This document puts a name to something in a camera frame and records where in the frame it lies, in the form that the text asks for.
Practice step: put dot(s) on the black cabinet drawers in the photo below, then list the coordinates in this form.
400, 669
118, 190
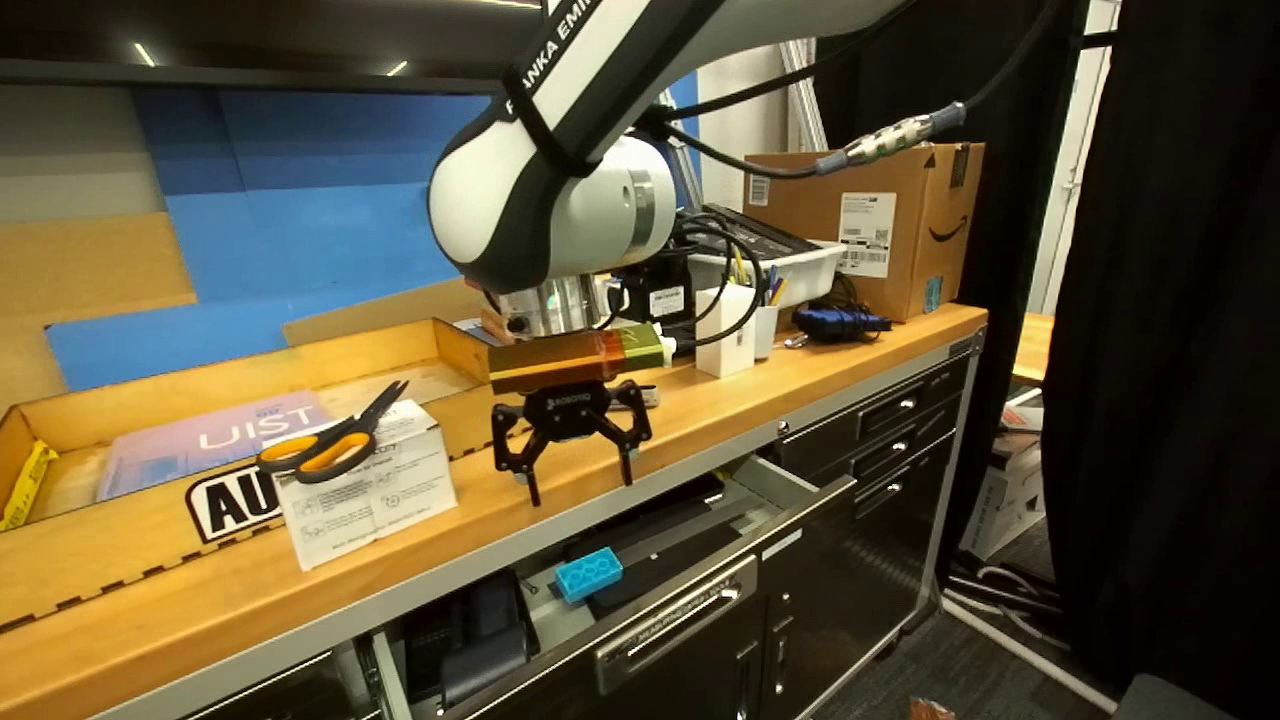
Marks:
883, 469

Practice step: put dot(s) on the black curtain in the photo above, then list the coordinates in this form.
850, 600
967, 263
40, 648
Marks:
1161, 446

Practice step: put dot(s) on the white small box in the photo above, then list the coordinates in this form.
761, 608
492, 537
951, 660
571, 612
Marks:
724, 341

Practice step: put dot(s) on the white paper box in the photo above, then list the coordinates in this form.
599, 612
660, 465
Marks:
398, 487

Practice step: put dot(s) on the white plastic bin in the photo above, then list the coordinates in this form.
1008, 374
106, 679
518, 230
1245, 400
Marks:
741, 248

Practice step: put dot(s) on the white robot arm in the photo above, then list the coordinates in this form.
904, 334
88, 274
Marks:
549, 182

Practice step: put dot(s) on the open grey drawer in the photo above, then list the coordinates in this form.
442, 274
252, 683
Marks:
721, 612

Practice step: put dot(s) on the purple UIST booklet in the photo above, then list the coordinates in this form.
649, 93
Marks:
200, 441

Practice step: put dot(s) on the large cardboard box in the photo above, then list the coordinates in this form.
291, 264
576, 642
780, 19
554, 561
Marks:
904, 223

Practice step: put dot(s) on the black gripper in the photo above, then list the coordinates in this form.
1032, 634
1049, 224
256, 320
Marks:
567, 415

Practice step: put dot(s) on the large flat wooden tray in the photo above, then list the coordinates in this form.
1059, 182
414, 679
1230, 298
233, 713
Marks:
55, 448

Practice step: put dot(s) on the orange handled scissors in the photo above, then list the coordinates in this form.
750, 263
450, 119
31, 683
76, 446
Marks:
333, 448

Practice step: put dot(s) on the blue block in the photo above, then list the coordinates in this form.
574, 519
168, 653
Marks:
587, 572

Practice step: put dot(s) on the small wooden box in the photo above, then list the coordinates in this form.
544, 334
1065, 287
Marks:
574, 356

